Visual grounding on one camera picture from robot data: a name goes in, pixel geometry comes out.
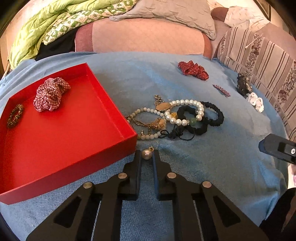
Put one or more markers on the red polka dot bow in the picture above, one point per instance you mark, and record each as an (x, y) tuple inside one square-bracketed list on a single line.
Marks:
[(193, 69)]

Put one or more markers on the white bow hair clip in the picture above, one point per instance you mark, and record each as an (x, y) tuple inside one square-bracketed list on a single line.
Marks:
[(256, 102)]

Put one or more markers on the green quilted comforter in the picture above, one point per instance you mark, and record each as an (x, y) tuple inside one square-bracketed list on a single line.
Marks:
[(57, 19)]

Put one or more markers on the striped floral pillow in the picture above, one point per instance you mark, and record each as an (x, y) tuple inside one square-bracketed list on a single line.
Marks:
[(268, 67)]

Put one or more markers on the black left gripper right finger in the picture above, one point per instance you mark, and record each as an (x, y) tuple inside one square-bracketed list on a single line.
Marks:
[(200, 210)]

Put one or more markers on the white patterned pillow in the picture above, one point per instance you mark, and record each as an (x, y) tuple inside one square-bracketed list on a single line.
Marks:
[(245, 18)]

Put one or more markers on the red plaid scrunchie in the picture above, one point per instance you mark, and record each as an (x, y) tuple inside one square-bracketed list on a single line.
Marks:
[(49, 94)]

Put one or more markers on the light blue blanket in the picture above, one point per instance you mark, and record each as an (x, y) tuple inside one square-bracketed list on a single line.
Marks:
[(227, 155)]

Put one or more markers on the black garment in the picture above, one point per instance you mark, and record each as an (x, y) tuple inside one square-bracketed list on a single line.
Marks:
[(63, 44)]

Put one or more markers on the black lace hair clip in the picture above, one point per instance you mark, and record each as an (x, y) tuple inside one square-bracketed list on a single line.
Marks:
[(243, 85)]

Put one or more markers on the grey pillow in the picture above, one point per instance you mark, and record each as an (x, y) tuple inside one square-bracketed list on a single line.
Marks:
[(192, 13)]

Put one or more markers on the red shallow tray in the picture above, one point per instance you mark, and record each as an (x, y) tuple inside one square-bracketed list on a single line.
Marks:
[(43, 151)]

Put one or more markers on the pearl drop earring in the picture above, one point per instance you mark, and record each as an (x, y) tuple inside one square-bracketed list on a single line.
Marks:
[(147, 153)]

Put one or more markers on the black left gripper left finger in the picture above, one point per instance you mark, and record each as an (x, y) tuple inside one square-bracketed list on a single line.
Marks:
[(93, 211)]

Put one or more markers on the framed wall picture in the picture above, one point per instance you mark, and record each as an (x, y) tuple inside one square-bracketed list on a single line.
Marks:
[(265, 8)]

